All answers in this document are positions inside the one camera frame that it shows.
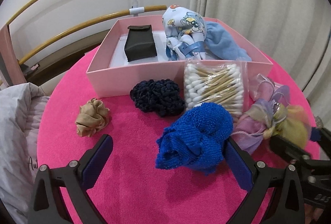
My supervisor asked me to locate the pastel organza pouch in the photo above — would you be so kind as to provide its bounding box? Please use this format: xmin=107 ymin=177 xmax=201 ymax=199
xmin=231 ymin=84 xmax=311 ymax=156

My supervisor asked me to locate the magenta tablecloth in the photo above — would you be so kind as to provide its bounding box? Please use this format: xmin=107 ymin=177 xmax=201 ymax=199
xmin=36 ymin=16 xmax=321 ymax=224

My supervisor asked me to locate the black glasses case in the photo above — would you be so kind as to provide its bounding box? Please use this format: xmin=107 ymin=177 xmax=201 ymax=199
xmin=124 ymin=24 xmax=158 ymax=62

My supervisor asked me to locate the pink organza pouch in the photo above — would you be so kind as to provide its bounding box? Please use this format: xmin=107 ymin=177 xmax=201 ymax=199
xmin=249 ymin=73 xmax=276 ymax=100

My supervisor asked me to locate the blue knitted cloth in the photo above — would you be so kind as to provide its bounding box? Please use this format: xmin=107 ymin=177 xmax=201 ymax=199
xmin=155 ymin=102 xmax=233 ymax=176

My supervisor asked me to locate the pink cardboard box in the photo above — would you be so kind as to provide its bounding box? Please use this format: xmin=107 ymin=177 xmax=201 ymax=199
xmin=86 ymin=16 xmax=274 ymax=97

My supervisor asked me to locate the pack of cotton swabs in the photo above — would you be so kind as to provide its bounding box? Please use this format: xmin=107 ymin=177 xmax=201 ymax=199
xmin=183 ymin=57 xmax=249 ymax=117

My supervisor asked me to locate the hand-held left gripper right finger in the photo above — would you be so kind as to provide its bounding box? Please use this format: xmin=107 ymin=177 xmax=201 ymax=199
xmin=224 ymin=137 xmax=307 ymax=224

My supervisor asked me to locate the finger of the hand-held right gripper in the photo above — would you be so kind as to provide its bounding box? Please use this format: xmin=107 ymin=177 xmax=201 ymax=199
xmin=310 ymin=126 xmax=331 ymax=153
xmin=269 ymin=135 xmax=312 ymax=162

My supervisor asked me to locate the beige scrunchie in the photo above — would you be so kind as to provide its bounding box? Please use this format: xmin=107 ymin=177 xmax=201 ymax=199
xmin=75 ymin=98 xmax=110 ymax=137

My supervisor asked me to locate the grey duvet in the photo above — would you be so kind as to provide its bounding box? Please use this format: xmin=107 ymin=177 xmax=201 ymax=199
xmin=0 ymin=82 xmax=52 ymax=224

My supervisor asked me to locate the cartoon print white cloth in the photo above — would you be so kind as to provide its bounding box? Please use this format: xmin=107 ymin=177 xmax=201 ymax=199
xmin=162 ymin=4 xmax=207 ymax=62

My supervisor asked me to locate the low cabinet with dark top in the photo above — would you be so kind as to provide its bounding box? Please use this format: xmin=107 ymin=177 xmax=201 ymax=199
xmin=24 ymin=33 xmax=109 ymax=87

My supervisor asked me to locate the short wooden barre rail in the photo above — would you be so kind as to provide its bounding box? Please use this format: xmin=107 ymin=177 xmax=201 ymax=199
xmin=18 ymin=5 xmax=167 ymax=65

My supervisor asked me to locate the pink towel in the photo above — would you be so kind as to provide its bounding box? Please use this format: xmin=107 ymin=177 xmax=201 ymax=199
xmin=0 ymin=23 xmax=26 ymax=85

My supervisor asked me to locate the grey towel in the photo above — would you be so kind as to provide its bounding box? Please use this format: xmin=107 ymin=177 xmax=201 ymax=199
xmin=0 ymin=56 xmax=9 ymax=82

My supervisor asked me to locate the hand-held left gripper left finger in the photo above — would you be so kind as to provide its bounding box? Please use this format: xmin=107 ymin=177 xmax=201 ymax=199
xmin=27 ymin=134 xmax=114 ymax=224

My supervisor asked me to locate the person's right hand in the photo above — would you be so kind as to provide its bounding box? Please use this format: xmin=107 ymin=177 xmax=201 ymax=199
xmin=303 ymin=203 xmax=331 ymax=224

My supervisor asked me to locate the light blue cloth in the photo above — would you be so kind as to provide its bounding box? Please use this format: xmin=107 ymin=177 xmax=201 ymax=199
xmin=204 ymin=21 xmax=252 ymax=61

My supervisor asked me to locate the navy scrunchie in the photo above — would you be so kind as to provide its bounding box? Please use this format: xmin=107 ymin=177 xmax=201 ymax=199
xmin=129 ymin=79 xmax=186 ymax=117

